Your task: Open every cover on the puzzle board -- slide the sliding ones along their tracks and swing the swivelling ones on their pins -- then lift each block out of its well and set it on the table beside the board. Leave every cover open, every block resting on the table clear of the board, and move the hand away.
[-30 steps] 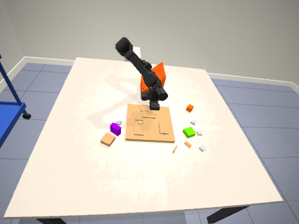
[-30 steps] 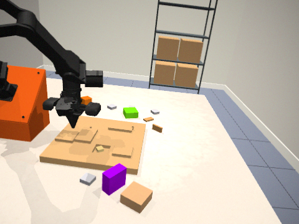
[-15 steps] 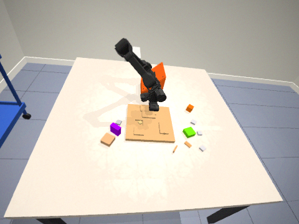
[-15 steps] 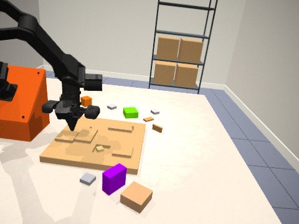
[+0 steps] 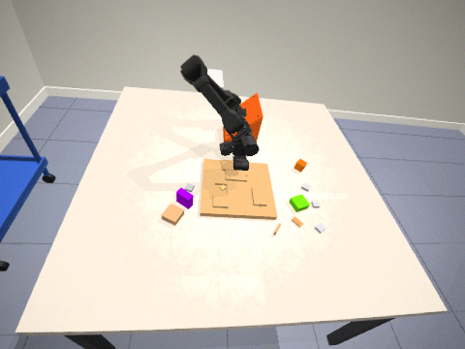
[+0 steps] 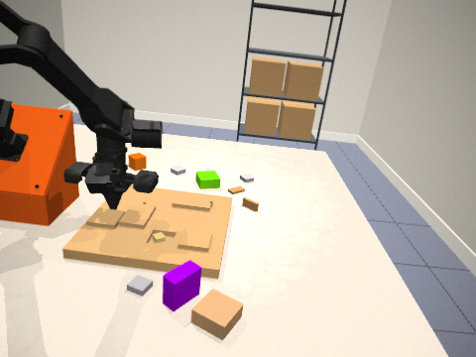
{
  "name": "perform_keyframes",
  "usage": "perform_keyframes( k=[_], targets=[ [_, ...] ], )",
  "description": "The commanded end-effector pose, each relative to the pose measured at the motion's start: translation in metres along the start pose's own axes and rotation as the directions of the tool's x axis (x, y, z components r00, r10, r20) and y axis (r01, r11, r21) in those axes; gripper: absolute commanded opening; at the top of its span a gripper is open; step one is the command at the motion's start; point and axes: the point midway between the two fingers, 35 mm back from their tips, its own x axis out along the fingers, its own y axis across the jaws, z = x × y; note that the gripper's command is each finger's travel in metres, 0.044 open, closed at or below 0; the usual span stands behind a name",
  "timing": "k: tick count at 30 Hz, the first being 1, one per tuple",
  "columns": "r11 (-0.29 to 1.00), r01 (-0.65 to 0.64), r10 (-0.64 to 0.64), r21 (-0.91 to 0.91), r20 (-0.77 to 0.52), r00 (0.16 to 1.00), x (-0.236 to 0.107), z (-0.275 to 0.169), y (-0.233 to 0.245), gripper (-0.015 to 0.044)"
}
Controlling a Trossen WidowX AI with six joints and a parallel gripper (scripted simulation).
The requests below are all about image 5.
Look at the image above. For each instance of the lime green cube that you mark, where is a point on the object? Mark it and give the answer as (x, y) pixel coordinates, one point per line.
(299, 203)

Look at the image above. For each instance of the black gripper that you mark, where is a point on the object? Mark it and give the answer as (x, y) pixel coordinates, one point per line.
(240, 162)

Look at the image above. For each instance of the purple block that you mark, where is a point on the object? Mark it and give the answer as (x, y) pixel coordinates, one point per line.
(184, 198)

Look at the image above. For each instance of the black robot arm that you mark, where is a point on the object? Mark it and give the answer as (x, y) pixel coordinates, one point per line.
(225, 103)

